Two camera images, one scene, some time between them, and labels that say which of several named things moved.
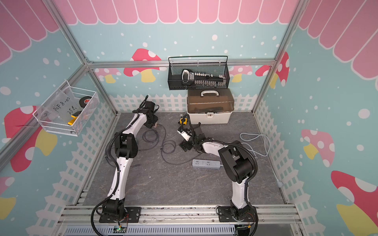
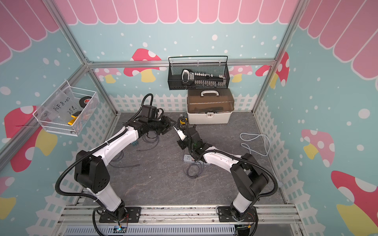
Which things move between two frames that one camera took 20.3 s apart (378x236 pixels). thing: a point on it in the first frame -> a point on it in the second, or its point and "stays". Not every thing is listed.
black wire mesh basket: [185, 73] stays
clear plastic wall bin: [69, 110] stays
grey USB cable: [161, 149] -> [146, 134]
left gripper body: [150, 122] -> [159, 125]
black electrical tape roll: [84, 101] stays
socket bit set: [202, 79] stays
